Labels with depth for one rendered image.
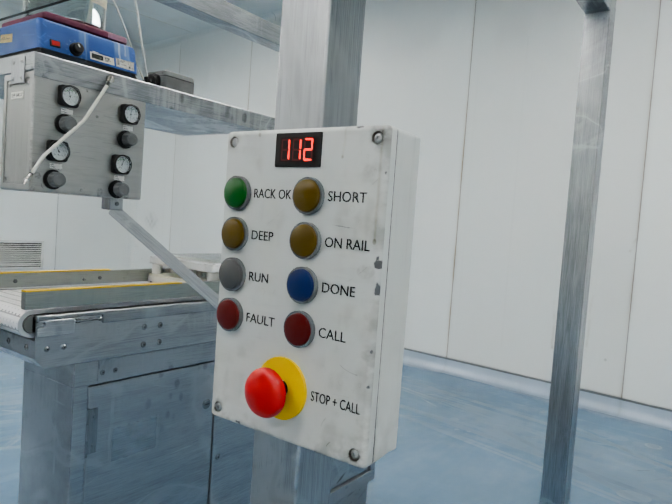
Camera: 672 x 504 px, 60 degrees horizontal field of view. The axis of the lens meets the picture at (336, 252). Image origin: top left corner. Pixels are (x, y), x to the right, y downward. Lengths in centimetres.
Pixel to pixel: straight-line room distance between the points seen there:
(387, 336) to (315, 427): 9
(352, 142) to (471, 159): 383
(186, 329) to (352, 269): 95
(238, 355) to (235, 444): 113
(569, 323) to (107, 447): 112
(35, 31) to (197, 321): 66
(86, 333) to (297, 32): 80
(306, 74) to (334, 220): 17
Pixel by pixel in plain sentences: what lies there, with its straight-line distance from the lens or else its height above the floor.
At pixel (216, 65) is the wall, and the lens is 638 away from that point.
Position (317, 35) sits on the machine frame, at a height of 120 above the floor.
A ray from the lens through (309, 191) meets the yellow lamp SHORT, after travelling 46.
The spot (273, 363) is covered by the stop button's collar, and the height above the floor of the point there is 90.
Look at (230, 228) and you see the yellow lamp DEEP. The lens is 52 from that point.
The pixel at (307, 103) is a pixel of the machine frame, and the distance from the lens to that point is 57.
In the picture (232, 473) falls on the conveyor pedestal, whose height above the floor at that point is 34.
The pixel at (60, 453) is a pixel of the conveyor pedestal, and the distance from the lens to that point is 136.
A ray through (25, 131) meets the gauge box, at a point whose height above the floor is 114.
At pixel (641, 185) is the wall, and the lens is 387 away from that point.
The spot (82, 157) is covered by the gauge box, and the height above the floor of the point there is 111.
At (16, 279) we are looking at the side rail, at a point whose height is 85.
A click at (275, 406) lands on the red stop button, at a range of 47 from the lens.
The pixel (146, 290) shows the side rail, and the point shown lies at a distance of 128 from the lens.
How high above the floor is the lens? 103
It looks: 3 degrees down
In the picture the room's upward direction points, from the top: 4 degrees clockwise
